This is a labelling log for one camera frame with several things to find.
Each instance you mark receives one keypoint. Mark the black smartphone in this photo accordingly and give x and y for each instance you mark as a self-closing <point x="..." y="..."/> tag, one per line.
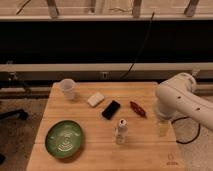
<point x="110" y="110"/>

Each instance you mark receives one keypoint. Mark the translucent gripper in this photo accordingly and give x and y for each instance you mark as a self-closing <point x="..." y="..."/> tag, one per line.
<point x="163" y="127"/>

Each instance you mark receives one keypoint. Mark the black chair base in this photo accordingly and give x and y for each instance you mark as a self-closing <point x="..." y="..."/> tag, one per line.
<point x="20" y="113"/>

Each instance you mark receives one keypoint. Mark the clear plastic cup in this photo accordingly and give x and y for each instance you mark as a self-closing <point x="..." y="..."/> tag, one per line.
<point x="67" y="87"/>

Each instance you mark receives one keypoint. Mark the green round plate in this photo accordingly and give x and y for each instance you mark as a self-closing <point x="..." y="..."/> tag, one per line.
<point x="64" y="139"/>

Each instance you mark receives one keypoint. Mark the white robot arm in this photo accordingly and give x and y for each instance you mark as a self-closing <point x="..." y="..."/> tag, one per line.
<point x="177" y="95"/>

